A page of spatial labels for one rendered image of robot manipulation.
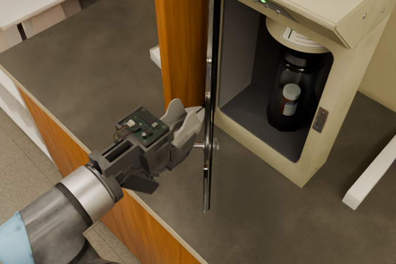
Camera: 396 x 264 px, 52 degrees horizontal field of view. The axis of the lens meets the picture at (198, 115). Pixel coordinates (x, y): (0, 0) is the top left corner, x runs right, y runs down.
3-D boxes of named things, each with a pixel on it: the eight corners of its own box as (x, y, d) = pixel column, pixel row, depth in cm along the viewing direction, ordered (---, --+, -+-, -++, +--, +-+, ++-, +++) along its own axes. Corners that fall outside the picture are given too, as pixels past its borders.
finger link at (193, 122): (217, 99, 64) (175, 133, 59) (216, 122, 68) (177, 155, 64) (203, 89, 65) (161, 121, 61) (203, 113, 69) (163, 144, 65)
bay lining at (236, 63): (273, 62, 120) (294, -51, 92) (350, 109, 108) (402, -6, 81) (217, 108, 108) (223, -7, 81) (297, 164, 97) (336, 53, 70)
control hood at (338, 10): (212, -32, 79) (213, -83, 72) (359, 43, 65) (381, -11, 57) (170, -7, 74) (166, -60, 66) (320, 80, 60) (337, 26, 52)
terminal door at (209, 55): (210, 112, 111) (214, -18, 80) (206, 215, 91) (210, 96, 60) (207, 112, 111) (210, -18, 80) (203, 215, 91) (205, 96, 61)
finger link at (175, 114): (203, 89, 65) (161, 121, 61) (203, 113, 69) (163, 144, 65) (189, 79, 66) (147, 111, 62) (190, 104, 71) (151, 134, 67)
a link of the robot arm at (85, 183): (97, 233, 57) (64, 196, 61) (122, 211, 59) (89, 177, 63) (86, 208, 51) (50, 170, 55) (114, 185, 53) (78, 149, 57)
